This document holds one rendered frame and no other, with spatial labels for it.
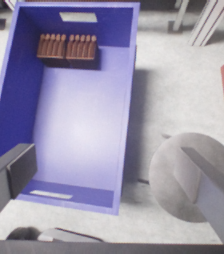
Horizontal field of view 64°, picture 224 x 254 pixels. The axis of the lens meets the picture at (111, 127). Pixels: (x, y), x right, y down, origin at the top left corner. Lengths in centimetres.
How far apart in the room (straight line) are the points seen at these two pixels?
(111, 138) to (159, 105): 36
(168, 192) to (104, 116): 36
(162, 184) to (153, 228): 35
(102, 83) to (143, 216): 63
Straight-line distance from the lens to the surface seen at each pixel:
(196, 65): 107
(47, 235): 92
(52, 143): 75
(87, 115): 72
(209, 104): 101
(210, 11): 93
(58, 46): 76
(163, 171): 66
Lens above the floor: 90
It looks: 79 degrees down
